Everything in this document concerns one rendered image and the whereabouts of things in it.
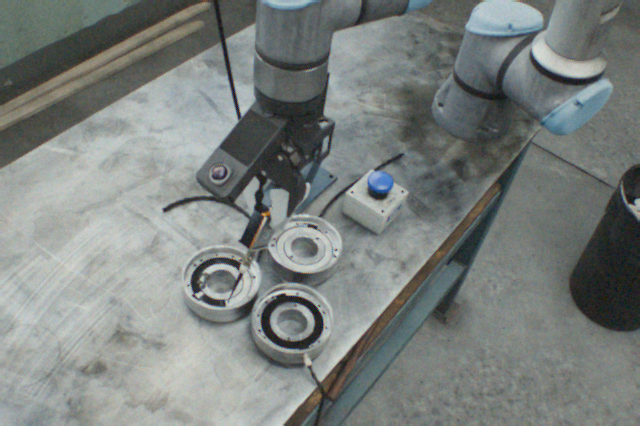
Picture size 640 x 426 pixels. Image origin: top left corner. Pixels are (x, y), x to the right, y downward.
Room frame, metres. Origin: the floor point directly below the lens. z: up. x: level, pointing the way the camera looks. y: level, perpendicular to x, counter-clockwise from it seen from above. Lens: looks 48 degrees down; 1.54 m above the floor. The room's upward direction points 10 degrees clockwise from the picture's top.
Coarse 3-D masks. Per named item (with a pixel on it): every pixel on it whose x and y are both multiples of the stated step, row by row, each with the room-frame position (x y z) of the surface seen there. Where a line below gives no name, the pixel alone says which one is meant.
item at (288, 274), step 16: (288, 224) 0.61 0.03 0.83; (304, 224) 0.62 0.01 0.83; (320, 224) 0.62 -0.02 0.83; (272, 240) 0.58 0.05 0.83; (288, 240) 0.58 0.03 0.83; (304, 240) 0.59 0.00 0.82; (320, 240) 0.59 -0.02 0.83; (336, 240) 0.60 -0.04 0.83; (272, 256) 0.54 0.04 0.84; (288, 256) 0.55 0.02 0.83; (320, 256) 0.56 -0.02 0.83; (336, 256) 0.57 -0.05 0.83; (288, 272) 0.52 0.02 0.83; (304, 272) 0.52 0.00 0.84; (320, 272) 0.53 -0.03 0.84
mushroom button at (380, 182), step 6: (372, 174) 0.70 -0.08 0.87; (378, 174) 0.70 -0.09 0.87; (384, 174) 0.70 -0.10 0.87; (372, 180) 0.69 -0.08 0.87; (378, 180) 0.69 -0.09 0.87; (384, 180) 0.69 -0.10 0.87; (390, 180) 0.69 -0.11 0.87; (372, 186) 0.68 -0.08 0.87; (378, 186) 0.68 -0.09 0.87; (384, 186) 0.68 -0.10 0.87; (390, 186) 0.68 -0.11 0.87; (378, 192) 0.68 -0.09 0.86; (384, 192) 0.67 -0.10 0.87
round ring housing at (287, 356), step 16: (272, 288) 0.49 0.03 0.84; (288, 288) 0.50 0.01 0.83; (304, 288) 0.50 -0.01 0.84; (256, 304) 0.46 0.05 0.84; (288, 304) 0.48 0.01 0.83; (320, 304) 0.48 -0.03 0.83; (256, 320) 0.44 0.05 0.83; (272, 320) 0.45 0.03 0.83; (304, 320) 0.46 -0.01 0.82; (256, 336) 0.42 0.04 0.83; (288, 336) 0.43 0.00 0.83; (304, 336) 0.43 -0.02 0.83; (320, 336) 0.44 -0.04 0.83; (272, 352) 0.40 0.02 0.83; (288, 352) 0.40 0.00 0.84; (304, 352) 0.40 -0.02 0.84; (320, 352) 0.42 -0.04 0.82
